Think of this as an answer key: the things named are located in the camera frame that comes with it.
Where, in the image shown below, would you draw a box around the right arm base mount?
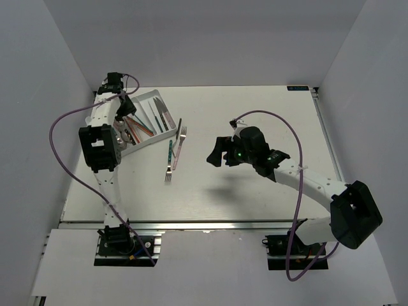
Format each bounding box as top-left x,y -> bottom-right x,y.
261,235 -> 328,272

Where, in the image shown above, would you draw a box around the teal chopstick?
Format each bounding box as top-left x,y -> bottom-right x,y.
133,114 -> 156,135

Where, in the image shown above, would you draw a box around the aluminium table frame rail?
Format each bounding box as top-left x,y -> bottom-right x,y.
60,218 -> 339,233

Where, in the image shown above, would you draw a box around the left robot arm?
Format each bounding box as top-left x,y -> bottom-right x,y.
78,72 -> 136,254

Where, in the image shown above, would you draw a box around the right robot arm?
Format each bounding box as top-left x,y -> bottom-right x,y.
207,126 -> 383,254

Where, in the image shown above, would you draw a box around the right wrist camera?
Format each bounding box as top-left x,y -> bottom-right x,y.
229,119 -> 248,135

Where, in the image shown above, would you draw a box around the pink handled fork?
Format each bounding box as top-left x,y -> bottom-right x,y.
172,126 -> 187,170

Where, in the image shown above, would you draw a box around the green handled knife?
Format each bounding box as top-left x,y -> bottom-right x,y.
148,101 -> 163,133

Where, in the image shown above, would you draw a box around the orange chopstick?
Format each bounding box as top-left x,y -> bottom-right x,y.
127,117 -> 154,136
125,119 -> 140,144

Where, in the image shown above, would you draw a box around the white divided cutlery tray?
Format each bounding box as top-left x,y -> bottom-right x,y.
85,89 -> 177,159

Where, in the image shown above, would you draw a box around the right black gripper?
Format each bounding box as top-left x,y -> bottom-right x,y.
206,137 -> 256,168

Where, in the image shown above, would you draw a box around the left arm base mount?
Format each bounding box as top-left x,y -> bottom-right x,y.
94,224 -> 159,267

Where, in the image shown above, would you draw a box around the green handled fork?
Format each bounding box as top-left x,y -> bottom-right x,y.
164,140 -> 173,184

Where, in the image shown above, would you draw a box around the dark handled knife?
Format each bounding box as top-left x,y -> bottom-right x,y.
154,98 -> 169,131

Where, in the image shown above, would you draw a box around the right blue table label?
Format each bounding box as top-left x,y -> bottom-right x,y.
286,85 -> 309,91

